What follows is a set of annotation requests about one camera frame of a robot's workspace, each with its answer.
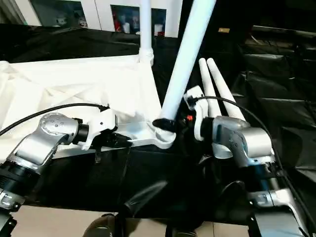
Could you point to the dark robot right foot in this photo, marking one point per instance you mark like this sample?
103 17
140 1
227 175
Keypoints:
182 230

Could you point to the red bottle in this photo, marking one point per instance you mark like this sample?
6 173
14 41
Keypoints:
118 24

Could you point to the white plastic table top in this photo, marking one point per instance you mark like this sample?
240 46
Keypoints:
61 84

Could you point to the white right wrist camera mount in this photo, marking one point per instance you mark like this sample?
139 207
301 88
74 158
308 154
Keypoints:
197 98

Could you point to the black cabinet with gold label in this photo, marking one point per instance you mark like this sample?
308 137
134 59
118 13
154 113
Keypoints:
247 14

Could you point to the dark robot left foot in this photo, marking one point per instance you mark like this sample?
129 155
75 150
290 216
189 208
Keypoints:
103 227

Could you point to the white display cabinet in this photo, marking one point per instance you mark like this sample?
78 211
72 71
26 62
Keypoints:
93 12

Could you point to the black work mat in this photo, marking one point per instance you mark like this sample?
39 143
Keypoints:
271 86

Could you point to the small white cup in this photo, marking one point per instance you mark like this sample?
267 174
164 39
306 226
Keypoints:
158 28
126 27

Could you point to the dark robot foot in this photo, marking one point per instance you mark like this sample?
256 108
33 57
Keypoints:
182 230
103 227

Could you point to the white plastic table leg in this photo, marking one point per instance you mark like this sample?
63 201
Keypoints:
208 84
187 54
145 29
227 93

